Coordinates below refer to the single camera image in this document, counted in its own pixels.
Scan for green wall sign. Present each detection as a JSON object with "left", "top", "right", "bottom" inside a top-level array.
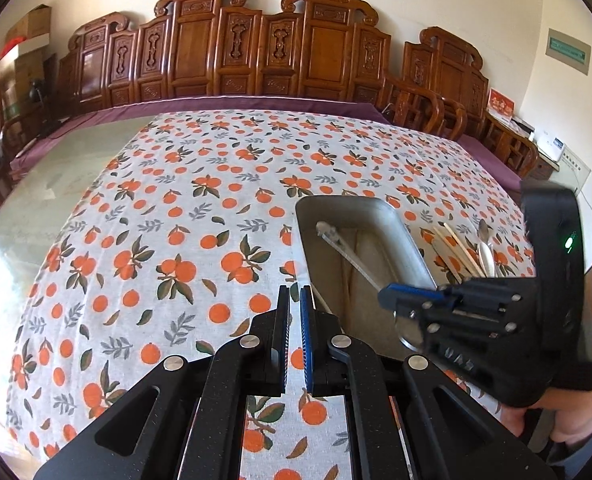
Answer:
[{"left": 546, "top": 28, "right": 591, "bottom": 75}]

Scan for grey wall panel box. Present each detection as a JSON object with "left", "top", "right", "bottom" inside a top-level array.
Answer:
[{"left": 550, "top": 146, "right": 591, "bottom": 195}]

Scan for metal rectangular tray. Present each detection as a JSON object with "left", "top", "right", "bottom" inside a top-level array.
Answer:
[{"left": 294, "top": 195, "right": 436, "bottom": 359}]

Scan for person's right hand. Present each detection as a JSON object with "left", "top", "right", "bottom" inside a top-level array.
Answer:
[{"left": 501, "top": 388, "right": 592, "bottom": 446}]

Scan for stacked cardboard boxes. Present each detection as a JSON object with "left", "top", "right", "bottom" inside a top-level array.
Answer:
[{"left": 0, "top": 4, "right": 52, "bottom": 120}]

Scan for metal spoon white handle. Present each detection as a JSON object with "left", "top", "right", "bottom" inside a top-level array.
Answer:
[{"left": 477, "top": 219, "right": 491, "bottom": 246}]

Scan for purple bench cushion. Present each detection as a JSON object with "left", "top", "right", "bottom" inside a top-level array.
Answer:
[{"left": 9, "top": 95, "right": 393, "bottom": 176}]

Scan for wooden side table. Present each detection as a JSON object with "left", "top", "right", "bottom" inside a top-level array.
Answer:
[{"left": 505, "top": 119, "right": 560, "bottom": 181}]

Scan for light bamboo chopstick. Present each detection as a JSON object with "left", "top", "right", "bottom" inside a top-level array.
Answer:
[
  {"left": 438, "top": 221, "right": 487, "bottom": 278},
  {"left": 430, "top": 229, "right": 465, "bottom": 283}
]

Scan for carved wooden long bench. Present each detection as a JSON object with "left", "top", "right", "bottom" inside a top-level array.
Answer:
[{"left": 56, "top": 0, "right": 391, "bottom": 115}]

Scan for purple armchair cushion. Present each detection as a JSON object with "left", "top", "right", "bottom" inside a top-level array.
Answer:
[{"left": 458, "top": 134, "right": 522, "bottom": 193}]

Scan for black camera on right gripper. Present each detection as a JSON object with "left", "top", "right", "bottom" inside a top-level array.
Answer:
[{"left": 520, "top": 181, "right": 584, "bottom": 347}]

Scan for orange print tablecloth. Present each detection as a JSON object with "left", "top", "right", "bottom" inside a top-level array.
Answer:
[{"left": 6, "top": 110, "right": 534, "bottom": 460}]

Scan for white ceramic soup spoon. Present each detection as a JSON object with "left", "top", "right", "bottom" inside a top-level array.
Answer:
[{"left": 477, "top": 240, "right": 497, "bottom": 278}]

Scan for carved wooden armchair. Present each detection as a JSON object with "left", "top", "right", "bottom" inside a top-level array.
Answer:
[{"left": 378, "top": 26, "right": 512, "bottom": 163}]

